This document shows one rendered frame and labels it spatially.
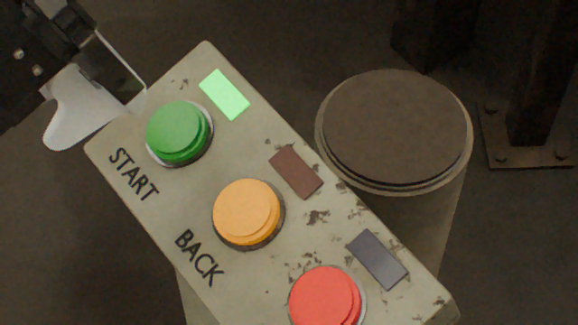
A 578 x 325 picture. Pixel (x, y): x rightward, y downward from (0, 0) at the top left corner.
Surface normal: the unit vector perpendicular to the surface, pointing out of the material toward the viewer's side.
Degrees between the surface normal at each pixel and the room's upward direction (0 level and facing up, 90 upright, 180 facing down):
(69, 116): 92
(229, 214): 20
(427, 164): 0
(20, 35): 90
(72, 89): 92
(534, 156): 0
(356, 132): 0
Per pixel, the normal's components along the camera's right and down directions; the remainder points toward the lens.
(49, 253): 0.00, -0.57
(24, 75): 0.61, 0.65
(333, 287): -0.28, -0.36
